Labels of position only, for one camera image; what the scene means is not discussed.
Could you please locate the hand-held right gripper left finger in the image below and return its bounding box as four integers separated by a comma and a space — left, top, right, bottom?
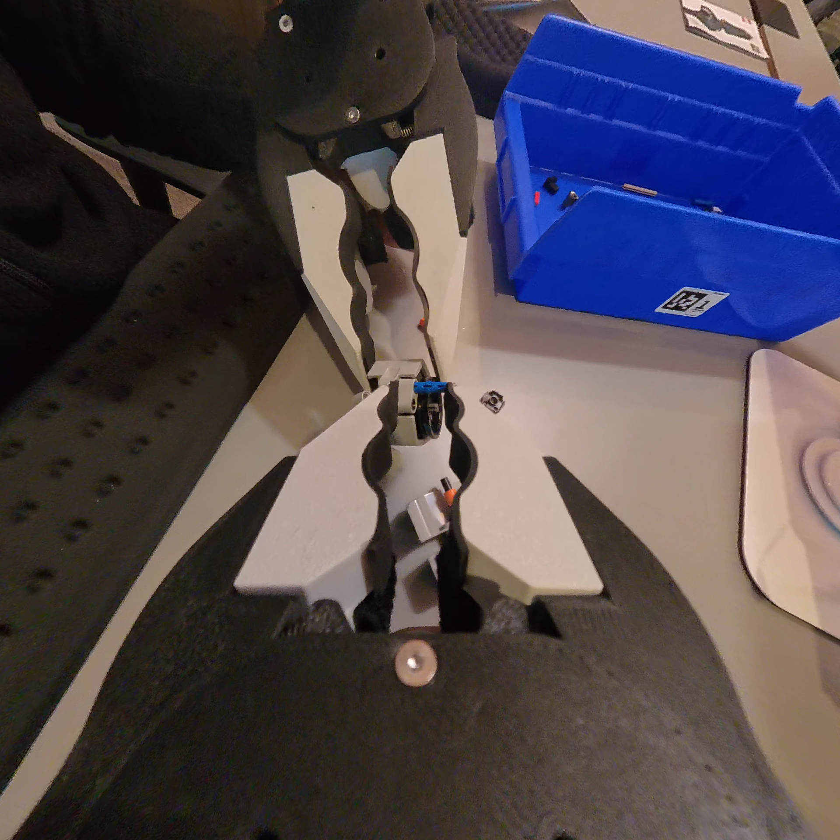
234, 385, 399, 633

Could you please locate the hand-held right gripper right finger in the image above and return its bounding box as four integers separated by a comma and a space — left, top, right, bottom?
437, 386, 604, 633

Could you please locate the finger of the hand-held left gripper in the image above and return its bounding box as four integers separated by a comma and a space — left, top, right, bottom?
286, 167, 378, 393
390, 133, 469, 376

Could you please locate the grey orange axle assembly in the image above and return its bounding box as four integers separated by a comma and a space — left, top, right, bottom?
406, 477, 462, 543

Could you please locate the grey black wheel Lego assembly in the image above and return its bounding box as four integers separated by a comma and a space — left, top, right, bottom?
367, 358, 455, 448

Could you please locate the black wheel hub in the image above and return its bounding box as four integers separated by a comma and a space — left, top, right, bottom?
413, 388, 455, 442

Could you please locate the black foam pad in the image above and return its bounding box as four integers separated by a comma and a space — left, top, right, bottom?
427, 0, 537, 120

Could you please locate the black dimpled panel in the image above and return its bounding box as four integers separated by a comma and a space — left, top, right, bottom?
0, 171, 311, 788

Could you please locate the blue plastic bin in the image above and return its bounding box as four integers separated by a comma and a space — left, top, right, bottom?
492, 14, 840, 343

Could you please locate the printed paper sheet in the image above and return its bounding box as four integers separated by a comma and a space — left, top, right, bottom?
680, 0, 770, 60

